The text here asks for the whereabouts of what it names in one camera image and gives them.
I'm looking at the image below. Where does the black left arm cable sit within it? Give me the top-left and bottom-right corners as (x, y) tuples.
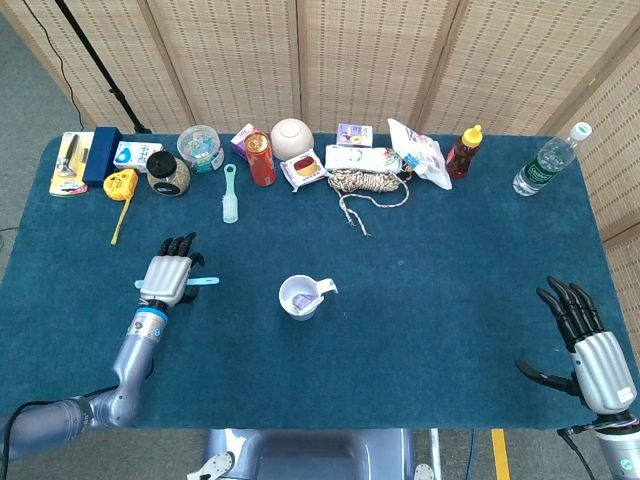
(0, 367), (154, 451)

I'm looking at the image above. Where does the clear water bottle green label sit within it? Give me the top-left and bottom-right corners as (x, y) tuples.
(512, 121), (594, 197)

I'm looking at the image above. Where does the light blue toothbrush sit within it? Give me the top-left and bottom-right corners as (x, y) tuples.
(134, 275), (221, 290)

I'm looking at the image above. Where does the white plastic bag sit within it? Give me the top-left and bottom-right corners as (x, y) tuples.
(387, 117), (454, 191)

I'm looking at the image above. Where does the grey robot torso base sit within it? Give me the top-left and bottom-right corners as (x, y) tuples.
(187, 428), (436, 480)

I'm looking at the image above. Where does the blue table cloth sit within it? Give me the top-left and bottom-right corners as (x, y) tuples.
(0, 132), (640, 431)

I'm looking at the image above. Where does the small purple box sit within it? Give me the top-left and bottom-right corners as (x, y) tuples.
(230, 122), (262, 160)

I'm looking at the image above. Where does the honey bear bottle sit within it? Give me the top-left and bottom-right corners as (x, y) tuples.
(445, 124), (484, 180)

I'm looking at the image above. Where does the razor blister pack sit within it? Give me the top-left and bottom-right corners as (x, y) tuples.
(48, 131), (96, 198)

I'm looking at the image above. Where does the white snack packet red picture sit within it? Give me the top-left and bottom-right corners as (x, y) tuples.
(279, 148), (330, 193)

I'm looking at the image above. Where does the thin black wall cable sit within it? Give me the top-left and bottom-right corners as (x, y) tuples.
(22, 0), (86, 129)

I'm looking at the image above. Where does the clear tub of clips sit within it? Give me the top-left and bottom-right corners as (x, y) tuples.
(176, 124), (226, 175)

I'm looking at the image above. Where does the yellow tape measure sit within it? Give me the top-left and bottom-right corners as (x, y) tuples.
(102, 168), (140, 246)

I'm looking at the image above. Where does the purple toothpaste tube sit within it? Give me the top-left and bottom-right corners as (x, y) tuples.
(290, 293), (326, 316)

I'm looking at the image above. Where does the white long package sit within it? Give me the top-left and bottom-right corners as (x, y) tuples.
(324, 144), (416, 176)

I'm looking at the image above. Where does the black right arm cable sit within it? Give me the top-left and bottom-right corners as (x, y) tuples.
(557, 424), (599, 480)

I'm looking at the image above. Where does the purple white drink carton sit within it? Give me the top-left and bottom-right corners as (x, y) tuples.
(336, 123), (375, 148)

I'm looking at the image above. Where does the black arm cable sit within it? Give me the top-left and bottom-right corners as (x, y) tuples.
(0, 367), (154, 451)
(557, 424), (599, 480)

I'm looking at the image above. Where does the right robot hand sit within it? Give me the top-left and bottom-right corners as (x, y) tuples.
(514, 275), (637, 416)

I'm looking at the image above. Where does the black tripod stand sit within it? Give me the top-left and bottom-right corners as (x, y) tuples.
(53, 0), (153, 135)

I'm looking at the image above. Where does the red drink can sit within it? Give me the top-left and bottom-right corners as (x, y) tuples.
(243, 131), (278, 188)

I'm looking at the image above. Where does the white and blue box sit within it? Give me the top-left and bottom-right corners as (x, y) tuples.
(112, 140), (165, 174)

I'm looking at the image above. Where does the cream upturned bowl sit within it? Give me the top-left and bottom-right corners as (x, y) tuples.
(269, 117), (315, 162)

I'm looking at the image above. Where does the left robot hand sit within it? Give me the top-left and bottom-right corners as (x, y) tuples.
(138, 231), (206, 309)

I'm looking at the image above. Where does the dark blue box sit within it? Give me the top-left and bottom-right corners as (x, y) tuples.
(81, 126), (124, 189)

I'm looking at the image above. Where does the white cup with handle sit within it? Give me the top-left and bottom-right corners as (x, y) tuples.
(278, 274), (340, 322)

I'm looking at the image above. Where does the speckled rope bundle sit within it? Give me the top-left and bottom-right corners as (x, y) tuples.
(327, 168), (411, 239)

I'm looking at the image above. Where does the glass jar black lid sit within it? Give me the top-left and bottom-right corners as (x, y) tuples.
(145, 150), (192, 197)

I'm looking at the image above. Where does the green cleaning brush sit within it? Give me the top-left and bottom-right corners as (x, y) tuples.
(221, 163), (240, 225)

